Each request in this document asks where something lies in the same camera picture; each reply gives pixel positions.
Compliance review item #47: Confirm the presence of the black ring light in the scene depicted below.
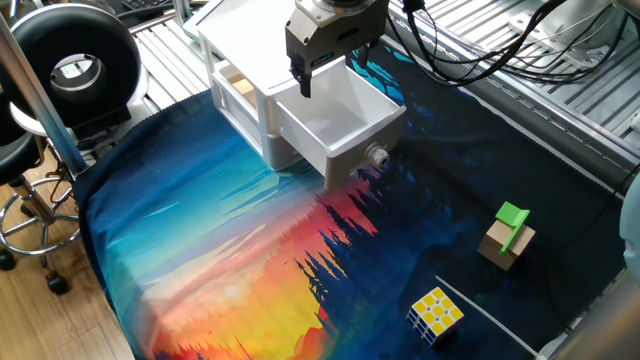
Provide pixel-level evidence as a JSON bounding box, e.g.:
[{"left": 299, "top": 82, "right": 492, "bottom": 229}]
[{"left": 0, "top": 3, "right": 144, "bottom": 131}]

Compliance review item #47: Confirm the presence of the aluminium frame post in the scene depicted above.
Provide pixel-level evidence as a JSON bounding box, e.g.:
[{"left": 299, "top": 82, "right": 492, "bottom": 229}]
[{"left": 0, "top": 12, "right": 89, "bottom": 176}]

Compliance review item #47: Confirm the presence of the black stool chrome base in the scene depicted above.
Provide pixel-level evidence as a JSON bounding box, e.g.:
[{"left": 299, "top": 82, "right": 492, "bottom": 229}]
[{"left": 0, "top": 89, "right": 84, "bottom": 296}]

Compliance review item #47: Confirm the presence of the Rubik's cube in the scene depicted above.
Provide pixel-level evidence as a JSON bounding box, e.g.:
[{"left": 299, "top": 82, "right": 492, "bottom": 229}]
[{"left": 405, "top": 286, "right": 465, "bottom": 347}]

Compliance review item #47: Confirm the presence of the black cable bundle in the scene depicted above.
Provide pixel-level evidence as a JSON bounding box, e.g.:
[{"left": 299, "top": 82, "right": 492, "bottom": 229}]
[{"left": 387, "top": 0, "right": 631, "bottom": 89}]

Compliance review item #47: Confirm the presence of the small brown wooden block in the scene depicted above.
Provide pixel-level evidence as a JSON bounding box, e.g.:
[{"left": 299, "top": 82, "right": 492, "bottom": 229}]
[{"left": 476, "top": 218, "right": 537, "bottom": 273}]

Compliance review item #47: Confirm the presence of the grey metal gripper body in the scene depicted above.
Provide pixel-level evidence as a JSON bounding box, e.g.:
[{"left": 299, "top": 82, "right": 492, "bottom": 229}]
[{"left": 284, "top": 2, "right": 391, "bottom": 72}]

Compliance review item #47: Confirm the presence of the black keyboard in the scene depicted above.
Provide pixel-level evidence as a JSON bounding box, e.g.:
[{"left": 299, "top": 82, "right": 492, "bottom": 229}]
[{"left": 119, "top": 0, "right": 174, "bottom": 11}]

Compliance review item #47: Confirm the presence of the grey round drawer knob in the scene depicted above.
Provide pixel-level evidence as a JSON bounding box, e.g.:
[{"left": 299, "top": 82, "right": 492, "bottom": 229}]
[{"left": 364, "top": 142, "right": 391, "bottom": 169}]

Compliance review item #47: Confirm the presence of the thin white strip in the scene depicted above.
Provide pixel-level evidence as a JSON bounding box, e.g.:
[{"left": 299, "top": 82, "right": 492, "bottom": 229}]
[{"left": 433, "top": 274, "right": 541, "bottom": 357}]

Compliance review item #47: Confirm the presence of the colourful sunset forest cloth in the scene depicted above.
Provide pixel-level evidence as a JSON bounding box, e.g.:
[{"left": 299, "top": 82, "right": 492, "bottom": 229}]
[{"left": 72, "top": 39, "right": 626, "bottom": 360}]

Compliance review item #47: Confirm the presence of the grey aluminium rail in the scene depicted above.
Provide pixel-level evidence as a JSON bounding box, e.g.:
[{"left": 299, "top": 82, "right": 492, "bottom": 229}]
[{"left": 384, "top": 14, "right": 640, "bottom": 196}]

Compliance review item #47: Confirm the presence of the white gripper mounting plate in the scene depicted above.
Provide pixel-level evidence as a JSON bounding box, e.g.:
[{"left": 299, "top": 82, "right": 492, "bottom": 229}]
[{"left": 294, "top": 0, "right": 389, "bottom": 27}]

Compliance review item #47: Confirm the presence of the brown block inside cabinet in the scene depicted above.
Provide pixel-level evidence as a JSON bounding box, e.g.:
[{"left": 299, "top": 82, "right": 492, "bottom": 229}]
[{"left": 227, "top": 74, "right": 257, "bottom": 109}]

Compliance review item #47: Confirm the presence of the white plastic drawer cabinet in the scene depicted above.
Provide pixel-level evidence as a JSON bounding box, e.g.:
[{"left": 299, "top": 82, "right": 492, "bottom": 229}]
[{"left": 196, "top": 0, "right": 351, "bottom": 173}]

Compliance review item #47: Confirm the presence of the green plastic bracket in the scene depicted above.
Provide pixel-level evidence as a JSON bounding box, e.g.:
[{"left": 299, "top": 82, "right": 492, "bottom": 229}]
[{"left": 494, "top": 200, "right": 531, "bottom": 256}]

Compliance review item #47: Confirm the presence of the white plastic drawer with knob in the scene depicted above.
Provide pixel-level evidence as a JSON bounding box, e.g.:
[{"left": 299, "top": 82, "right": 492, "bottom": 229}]
[{"left": 272, "top": 55, "right": 408, "bottom": 193}]

